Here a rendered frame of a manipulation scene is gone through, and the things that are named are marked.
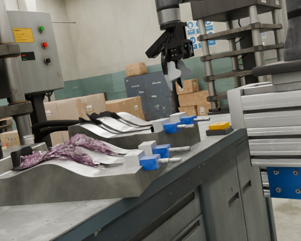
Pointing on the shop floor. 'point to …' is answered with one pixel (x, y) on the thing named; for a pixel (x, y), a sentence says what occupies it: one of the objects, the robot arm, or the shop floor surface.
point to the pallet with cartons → (126, 106)
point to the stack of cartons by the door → (193, 98)
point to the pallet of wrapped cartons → (72, 112)
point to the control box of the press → (31, 61)
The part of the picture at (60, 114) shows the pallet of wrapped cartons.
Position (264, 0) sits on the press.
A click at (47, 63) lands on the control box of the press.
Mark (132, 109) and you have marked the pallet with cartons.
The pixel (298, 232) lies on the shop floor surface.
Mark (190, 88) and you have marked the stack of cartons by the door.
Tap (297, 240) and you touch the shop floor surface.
